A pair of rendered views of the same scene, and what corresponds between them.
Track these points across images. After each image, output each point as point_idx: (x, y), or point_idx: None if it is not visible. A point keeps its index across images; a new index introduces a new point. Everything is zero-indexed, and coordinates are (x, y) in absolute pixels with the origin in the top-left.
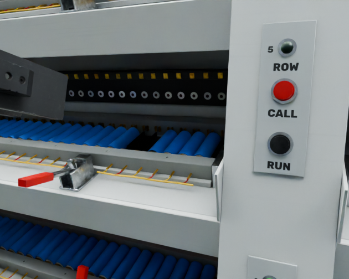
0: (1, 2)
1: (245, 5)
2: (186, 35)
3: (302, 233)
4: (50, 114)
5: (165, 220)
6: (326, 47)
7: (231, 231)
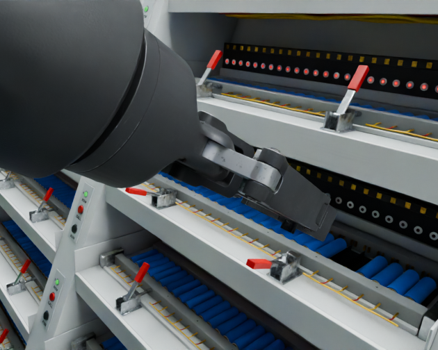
0: (261, 92)
1: None
2: None
3: None
4: (319, 237)
5: (362, 347)
6: None
7: None
